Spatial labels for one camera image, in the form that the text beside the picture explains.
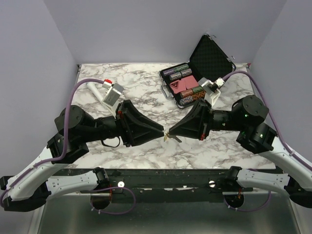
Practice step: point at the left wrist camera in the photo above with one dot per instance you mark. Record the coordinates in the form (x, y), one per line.
(114, 91)

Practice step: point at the brown green chip row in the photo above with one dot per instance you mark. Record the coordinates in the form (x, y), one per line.
(191, 91)

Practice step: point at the black poker chip case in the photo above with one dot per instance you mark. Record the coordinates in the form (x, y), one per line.
(207, 61)

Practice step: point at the red playing card deck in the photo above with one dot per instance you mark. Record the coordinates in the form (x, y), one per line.
(183, 84)

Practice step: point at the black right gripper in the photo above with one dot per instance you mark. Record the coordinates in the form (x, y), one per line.
(197, 124)

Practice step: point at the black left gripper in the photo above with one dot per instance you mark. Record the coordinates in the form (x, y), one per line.
(135, 127)

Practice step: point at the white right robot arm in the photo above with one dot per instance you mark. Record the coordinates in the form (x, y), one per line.
(247, 117)

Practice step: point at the purple green chip row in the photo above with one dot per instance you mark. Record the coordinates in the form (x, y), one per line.
(175, 69)

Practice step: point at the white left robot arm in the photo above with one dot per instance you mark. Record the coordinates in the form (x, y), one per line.
(39, 182)

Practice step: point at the white cylindrical tube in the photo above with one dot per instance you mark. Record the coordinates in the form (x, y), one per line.
(92, 87)

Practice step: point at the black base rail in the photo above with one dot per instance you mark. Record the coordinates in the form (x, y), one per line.
(168, 186)

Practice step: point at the blue orange chip row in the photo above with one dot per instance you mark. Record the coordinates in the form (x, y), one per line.
(191, 98)

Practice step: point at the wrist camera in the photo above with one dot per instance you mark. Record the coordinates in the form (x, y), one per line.
(114, 91)
(212, 89)

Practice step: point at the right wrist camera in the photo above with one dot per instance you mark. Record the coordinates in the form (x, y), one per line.
(212, 89)

